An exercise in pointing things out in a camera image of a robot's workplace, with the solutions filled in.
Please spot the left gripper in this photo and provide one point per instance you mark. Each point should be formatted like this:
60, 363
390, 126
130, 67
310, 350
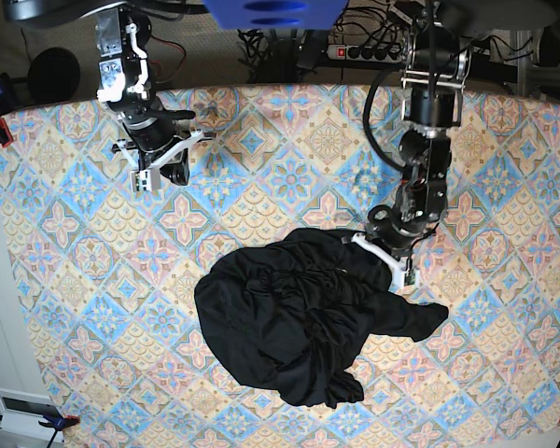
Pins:
392, 241

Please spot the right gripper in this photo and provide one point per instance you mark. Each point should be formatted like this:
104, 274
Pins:
158, 146

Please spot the black t-shirt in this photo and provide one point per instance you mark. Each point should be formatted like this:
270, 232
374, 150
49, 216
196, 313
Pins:
292, 316

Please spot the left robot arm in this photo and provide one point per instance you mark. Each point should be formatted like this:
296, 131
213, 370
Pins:
436, 64

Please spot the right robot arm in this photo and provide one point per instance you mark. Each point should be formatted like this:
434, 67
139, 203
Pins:
123, 28

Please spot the black round stool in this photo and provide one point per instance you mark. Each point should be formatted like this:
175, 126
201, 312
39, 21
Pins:
53, 76

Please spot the patterned tablecloth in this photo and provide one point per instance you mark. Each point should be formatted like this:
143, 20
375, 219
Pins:
105, 275

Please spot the blue clamp far left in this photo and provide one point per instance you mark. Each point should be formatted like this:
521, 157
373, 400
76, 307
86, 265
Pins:
6, 88

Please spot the white power strip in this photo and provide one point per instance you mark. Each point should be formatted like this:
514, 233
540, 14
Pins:
373, 54

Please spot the orange black clamp lower left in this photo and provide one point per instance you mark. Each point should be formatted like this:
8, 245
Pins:
56, 421

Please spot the white floor box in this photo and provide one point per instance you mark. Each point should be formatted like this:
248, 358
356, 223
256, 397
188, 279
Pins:
22, 412

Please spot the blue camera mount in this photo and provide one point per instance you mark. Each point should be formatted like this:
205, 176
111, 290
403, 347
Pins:
276, 14

